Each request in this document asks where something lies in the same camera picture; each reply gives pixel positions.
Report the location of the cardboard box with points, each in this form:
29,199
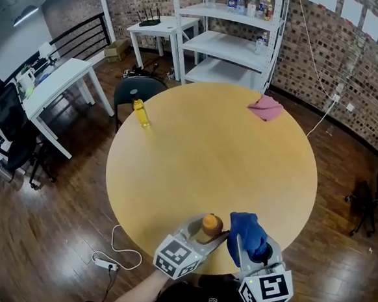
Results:
117,51

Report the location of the black router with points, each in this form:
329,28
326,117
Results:
150,23

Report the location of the white wall socket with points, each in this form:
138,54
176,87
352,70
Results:
336,97

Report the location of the metal trash bin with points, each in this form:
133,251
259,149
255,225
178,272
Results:
5,173

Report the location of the row of assorted bottles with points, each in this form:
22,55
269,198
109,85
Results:
249,8

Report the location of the white metal shelving unit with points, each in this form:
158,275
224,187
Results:
223,42

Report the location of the black metal railing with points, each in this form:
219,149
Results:
105,29

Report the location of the clear water bottle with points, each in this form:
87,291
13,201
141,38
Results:
260,45

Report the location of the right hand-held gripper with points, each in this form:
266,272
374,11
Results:
265,293

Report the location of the person's left forearm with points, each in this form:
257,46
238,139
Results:
142,293

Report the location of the black folding chair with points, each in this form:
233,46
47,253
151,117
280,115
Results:
148,87

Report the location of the white paper sheet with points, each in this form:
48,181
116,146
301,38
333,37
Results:
323,1

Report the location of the white plant pot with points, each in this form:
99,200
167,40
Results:
26,77

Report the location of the small white table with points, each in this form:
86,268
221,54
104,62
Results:
166,24

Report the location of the white desk lamp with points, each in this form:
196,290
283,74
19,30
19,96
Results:
45,48

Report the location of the black mesh office chair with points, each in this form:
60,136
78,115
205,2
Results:
6,113

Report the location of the person's black printed shirt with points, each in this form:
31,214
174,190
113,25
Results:
203,298

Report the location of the blue cloth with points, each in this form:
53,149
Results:
246,231

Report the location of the long white desk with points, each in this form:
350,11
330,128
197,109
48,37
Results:
61,78

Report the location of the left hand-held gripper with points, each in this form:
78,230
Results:
174,258

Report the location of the brown bottle with orange cap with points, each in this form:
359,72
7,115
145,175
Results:
210,225

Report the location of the pink cloth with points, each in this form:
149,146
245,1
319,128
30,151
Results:
265,108

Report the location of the white wall switch plate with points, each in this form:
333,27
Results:
350,107

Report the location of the yellow juice bottle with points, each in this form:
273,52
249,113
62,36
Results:
142,115

